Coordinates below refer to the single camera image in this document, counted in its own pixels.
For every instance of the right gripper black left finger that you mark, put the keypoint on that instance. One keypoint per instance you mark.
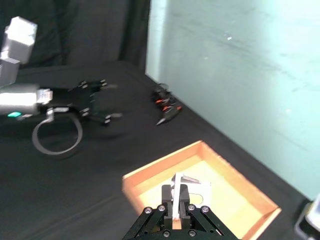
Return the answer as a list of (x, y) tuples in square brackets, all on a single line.
[(167, 200)]

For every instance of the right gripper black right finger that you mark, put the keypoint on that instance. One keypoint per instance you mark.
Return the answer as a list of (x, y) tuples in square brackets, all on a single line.
[(184, 202)]

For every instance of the black table cloth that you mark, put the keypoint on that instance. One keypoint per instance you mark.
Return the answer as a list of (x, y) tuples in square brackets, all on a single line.
[(105, 175)]

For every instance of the black rack with steel bars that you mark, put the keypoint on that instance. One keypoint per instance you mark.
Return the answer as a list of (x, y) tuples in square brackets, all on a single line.
[(308, 217)]

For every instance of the small white three-armed plastic piece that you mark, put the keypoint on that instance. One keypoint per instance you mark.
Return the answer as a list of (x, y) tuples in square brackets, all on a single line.
[(177, 193)]

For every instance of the black hanging drape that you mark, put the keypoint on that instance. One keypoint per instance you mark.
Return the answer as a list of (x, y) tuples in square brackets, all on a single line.
[(87, 30)]

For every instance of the shallow brown cardboard tray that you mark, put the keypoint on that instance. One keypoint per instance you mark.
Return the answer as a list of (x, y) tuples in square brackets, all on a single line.
[(237, 200)]

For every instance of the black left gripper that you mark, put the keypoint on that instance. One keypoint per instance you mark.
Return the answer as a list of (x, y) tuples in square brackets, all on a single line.
[(75, 100)]

